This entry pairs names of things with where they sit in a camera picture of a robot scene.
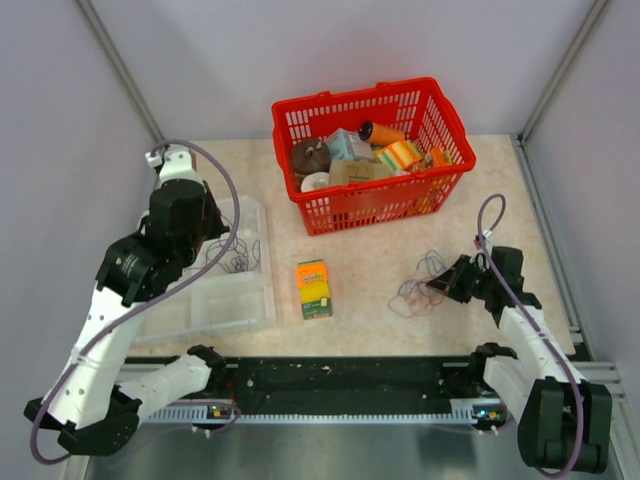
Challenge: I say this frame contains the teal white box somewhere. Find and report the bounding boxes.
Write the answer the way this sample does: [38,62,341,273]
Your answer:
[326,128,375,162]

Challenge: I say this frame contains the brown cardboard box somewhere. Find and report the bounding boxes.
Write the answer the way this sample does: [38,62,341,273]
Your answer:
[329,160,391,187]

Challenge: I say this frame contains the clear plastic compartment tray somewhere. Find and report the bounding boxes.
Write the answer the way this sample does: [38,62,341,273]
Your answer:
[134,196,276,346]

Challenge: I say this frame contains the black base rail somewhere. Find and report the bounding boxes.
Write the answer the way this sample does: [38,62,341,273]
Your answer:
[192,356,500,416]

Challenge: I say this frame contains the brown round object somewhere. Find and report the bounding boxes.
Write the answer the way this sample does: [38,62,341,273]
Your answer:
[291,138,331,176]

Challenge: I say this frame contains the orange bottle dark cap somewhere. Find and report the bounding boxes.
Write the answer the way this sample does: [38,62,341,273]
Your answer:
[358,121,406,146]

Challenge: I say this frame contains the yellow green striped sponge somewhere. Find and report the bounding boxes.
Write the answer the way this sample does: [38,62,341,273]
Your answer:
[376,140,424,172]

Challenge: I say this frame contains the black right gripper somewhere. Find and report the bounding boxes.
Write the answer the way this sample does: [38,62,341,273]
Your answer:
[426,254,496,303]

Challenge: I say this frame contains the dark purple wire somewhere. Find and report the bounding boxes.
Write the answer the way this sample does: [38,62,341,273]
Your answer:
[187,237,264,275]

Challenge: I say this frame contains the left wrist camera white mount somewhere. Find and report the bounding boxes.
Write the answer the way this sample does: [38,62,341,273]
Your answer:
[145,147,204,188]

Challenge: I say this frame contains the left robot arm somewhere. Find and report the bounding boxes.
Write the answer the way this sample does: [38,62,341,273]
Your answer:
[24,178,237,465]

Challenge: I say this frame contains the orange yellow sponge pack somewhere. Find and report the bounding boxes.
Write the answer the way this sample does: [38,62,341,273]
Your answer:
[296,259,333,320]

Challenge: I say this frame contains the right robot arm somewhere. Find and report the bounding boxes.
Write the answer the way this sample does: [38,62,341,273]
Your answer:
[426,246,612,474]

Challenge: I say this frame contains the coloured wire bundle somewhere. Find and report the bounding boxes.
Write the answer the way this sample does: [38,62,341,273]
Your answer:
[388,249,449,319]

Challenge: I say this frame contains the orange small packet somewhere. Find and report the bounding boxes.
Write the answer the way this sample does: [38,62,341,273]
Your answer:
[421,147,453,170]

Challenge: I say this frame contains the red plastic basket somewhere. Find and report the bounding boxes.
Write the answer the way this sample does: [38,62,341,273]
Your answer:
[271,77,476,235]

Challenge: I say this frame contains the white tape roll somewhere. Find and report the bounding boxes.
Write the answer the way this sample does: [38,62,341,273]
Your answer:
[300,172,330,193]

